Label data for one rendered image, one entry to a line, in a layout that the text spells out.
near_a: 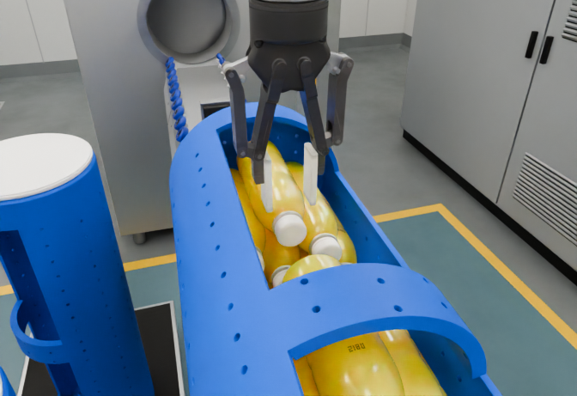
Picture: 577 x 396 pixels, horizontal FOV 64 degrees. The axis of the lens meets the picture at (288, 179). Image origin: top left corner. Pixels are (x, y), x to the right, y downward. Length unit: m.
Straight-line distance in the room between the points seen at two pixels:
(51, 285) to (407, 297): 0.87
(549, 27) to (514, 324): 1.28
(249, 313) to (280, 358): 0.06
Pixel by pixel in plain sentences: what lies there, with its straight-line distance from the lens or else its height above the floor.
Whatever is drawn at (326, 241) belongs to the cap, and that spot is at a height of 1.13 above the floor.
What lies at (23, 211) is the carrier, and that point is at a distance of 1.02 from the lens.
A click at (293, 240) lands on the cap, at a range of 0.58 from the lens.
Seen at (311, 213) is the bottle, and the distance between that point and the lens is 0.64.
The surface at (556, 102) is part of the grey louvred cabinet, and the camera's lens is 2.35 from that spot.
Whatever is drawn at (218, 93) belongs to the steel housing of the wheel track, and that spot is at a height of 0.93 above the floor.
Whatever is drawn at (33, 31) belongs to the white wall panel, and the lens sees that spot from 5.15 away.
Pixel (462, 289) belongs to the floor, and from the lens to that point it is 2.28.
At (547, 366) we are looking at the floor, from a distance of 2.12.
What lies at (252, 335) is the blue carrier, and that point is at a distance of 0.40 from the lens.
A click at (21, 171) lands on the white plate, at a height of 1.04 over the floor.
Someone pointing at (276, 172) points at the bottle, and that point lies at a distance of 0.63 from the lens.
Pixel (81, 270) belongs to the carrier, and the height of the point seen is 0.81.
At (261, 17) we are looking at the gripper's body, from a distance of 0.44.
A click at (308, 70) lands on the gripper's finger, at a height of 1.37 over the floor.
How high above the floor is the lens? 1.51
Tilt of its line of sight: 32 degrees down
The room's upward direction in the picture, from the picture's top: straight up
